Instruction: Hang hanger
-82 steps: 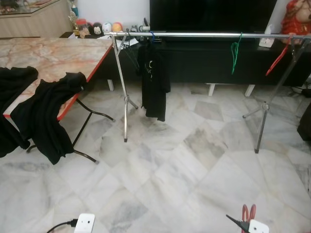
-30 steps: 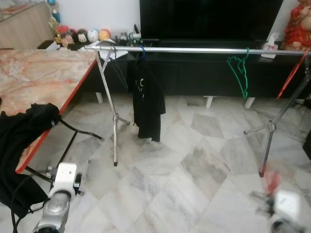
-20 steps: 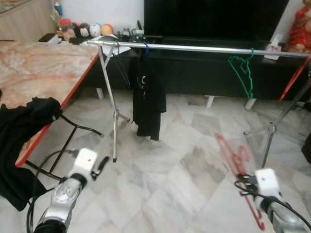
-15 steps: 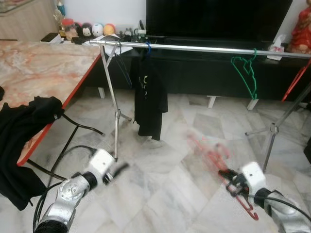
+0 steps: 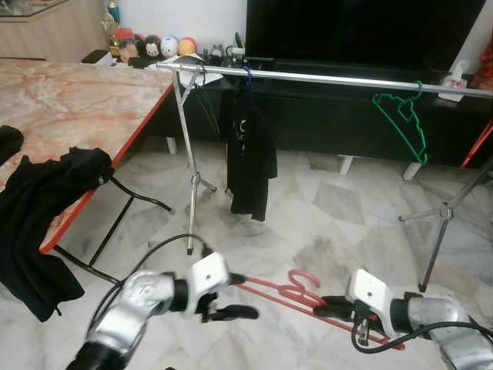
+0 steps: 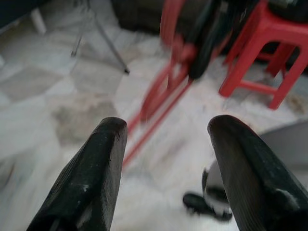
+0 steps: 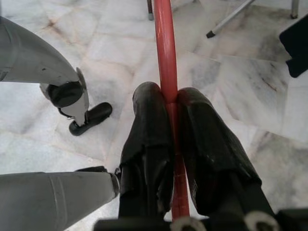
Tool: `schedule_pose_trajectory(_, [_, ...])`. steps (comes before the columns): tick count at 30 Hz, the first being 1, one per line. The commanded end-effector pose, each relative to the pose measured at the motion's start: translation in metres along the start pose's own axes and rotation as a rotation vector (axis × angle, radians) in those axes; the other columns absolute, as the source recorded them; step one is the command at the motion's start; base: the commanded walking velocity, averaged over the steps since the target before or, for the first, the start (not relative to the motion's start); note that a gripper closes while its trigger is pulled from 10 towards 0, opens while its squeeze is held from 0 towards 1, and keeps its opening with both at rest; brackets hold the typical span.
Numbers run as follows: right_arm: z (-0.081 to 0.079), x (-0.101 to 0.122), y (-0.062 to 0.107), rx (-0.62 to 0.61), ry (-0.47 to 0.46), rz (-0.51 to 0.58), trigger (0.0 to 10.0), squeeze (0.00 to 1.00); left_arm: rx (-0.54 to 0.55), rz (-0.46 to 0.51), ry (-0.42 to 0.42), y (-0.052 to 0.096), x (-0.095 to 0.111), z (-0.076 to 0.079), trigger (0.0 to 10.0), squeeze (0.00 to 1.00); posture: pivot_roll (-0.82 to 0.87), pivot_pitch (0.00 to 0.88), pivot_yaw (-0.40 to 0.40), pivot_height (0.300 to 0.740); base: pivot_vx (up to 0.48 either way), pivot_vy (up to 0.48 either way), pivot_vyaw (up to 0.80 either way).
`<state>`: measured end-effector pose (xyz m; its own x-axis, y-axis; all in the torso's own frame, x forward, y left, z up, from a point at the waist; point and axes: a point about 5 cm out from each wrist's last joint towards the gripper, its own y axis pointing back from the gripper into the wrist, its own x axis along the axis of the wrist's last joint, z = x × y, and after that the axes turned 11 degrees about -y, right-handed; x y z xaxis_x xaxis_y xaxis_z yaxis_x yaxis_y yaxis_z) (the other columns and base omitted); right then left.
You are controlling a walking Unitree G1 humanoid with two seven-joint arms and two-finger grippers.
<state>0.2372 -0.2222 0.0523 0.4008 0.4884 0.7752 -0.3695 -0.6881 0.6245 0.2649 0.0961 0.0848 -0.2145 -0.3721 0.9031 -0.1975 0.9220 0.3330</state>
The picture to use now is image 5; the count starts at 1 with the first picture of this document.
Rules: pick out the black knit garment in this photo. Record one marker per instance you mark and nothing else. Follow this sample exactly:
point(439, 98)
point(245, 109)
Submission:
point(38, 216)

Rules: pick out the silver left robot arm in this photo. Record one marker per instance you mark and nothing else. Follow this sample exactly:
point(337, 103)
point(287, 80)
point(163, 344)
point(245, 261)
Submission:
point(131, 304)

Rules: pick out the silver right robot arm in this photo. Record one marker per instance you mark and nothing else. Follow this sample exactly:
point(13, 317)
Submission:
point(439, 320)

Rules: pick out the blue plastic hanger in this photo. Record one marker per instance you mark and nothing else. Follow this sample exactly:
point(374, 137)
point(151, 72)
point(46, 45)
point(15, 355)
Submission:
point(247, 71)

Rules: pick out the green plastic hanger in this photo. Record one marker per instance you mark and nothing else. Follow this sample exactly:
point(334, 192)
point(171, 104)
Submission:
point(383, 99)

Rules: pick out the black TV cabinet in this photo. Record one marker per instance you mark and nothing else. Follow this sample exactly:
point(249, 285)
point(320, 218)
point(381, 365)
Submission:
point(323, 116)

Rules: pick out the silver rack bar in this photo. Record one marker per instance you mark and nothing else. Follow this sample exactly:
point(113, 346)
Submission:
point(323, 80)

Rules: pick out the green black electronic gadget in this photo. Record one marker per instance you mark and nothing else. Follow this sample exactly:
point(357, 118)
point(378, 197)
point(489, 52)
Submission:
point(237, 52)

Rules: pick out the orange round plush toy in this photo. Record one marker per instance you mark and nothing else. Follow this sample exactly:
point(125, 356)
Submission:
point(187, 46)

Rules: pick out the white tissue box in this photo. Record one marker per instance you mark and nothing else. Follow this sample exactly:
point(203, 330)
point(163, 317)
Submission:
point(454, 81)

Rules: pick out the black television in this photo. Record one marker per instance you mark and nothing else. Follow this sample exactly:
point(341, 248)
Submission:
point(362, 31)

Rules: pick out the blue bottle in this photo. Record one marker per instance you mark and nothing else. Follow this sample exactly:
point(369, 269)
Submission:
point(113, 11)

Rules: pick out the light wooden sideboard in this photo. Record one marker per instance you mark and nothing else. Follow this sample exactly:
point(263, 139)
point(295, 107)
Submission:
point(54, 35)

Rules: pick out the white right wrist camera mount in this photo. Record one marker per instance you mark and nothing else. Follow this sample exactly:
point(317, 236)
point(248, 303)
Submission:
point(370, 291)

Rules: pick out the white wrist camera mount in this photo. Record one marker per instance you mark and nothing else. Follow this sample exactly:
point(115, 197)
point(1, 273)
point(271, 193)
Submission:
point(370, 291)
point(208, 274)

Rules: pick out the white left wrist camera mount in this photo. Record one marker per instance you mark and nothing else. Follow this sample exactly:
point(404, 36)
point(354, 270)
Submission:
point(208, 274)

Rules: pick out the dark metal table leg frame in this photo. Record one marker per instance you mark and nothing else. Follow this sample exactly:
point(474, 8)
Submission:
point(112, 230)

